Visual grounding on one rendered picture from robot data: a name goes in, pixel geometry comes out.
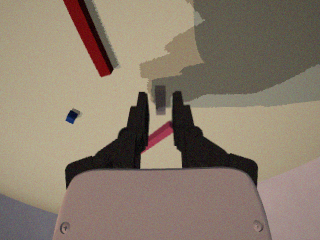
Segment small blue block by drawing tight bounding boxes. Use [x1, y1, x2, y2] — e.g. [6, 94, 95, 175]
[65, 110, 78, 124]

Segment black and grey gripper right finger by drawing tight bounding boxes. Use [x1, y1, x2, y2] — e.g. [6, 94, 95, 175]
[172, 91, 258, 188]

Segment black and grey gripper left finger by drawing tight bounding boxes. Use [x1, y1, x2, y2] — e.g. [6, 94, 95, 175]
[65, 92, 149, 189]

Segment pink rod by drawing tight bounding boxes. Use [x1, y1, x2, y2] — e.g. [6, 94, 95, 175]
[141, 121, 173, 154]

